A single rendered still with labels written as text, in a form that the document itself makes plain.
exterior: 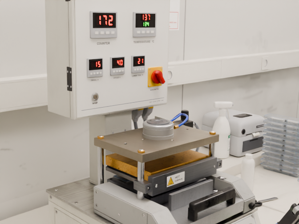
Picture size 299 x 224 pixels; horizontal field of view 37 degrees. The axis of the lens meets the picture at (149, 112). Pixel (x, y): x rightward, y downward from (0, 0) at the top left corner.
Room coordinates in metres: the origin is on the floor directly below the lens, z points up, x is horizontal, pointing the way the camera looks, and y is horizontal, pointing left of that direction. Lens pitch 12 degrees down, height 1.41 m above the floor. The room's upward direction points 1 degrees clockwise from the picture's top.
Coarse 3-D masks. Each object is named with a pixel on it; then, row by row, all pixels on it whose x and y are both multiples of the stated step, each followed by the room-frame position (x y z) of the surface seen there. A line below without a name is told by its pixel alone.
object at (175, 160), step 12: (108, 156) 1.09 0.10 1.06; (120, 156) 1.09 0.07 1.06; (168, 156) 1.09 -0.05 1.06; (180, 156) 1.10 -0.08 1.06; (192, 156) 1.10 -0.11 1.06; (204, 156) 1.10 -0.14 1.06; (108, 168) 1.09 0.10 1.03; (120, 168) 1.05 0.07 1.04; (132, 168) 1.02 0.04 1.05; (156, 168) 1.00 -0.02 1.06; (168, 168) 1.01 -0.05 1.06; (132, 180) 1.02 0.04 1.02
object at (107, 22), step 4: (96, 16) 1.12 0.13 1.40; (100, 16) 1.13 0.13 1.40; (104, 16) 1.14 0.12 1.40; (108, 16) 1.15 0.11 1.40; (112, 16) 1.16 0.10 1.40; (96, 20) 1.12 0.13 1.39; (100, 20) 1.13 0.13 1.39; (104, 20) 1.14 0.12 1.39; (108, 20) 1.15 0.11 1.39; (112, 20) 1.16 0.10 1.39; (96, 24) 1.12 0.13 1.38; (100, 24) 1.13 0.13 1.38; (104, 24) 1.14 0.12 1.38; (108, 24) 1.15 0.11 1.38; (112, 24) 1.16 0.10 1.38
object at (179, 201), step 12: (180, 192) 0.98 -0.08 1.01; (192, 192) 1.01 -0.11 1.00; (204, 192) 1.04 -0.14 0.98; (168, 204) 1.00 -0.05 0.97; (180, 204) 0.98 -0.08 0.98; (228, 204) 1.01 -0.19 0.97; (240, 204) 1.03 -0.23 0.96; (180, 216) 0.94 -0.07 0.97; (204, 216) 0.94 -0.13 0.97; (216, 216) 0.96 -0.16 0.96; (228, 216) 1.00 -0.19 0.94
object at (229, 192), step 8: (216, 192) 0.98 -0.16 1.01; (224, 192) 0.99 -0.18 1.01; (232, 192) 1.00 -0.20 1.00; (200, 200) 0.93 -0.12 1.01; (208, 200) 0.94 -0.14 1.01; (216, 200) 0.96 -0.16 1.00; (224, 200) 0.98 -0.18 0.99; (232, 200) 1.01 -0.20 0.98; (192, 208) 0.91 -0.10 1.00; (200, 208) 0.92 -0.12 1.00; (192, 216) 0.91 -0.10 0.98
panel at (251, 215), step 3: (252, 213) 1.06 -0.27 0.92; (246, 216) 1.04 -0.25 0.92; (249, 216) 1.05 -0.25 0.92; (252, 216) 1.05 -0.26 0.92; (240, 219) 1.02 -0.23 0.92; (243, 219) 1.03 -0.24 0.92; (246, 219) 1.04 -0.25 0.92; (249, 219) 1.04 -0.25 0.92; (252, 219) 1.05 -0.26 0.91; (234, 222) 1.01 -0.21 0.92; (237, 222) 1.01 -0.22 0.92; (240, 222) 1.02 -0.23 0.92; (243, 222) 1.03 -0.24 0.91; (246, 222) 1.03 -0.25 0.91; (249, 222) 1.04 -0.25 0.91; (252, 222) 1.04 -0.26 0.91; (255, 222) 1.05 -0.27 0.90
